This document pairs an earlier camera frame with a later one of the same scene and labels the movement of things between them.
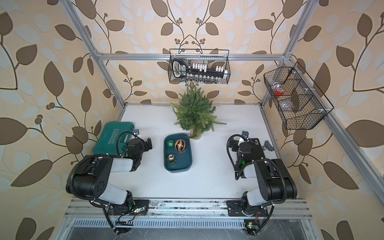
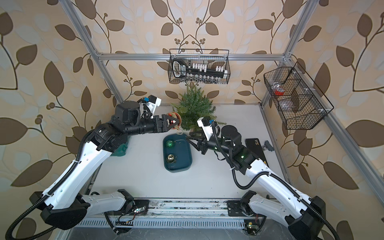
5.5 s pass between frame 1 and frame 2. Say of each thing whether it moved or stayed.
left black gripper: moved
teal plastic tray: stayed
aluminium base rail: stayed
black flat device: stayed
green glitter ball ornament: stayed
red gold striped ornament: moved
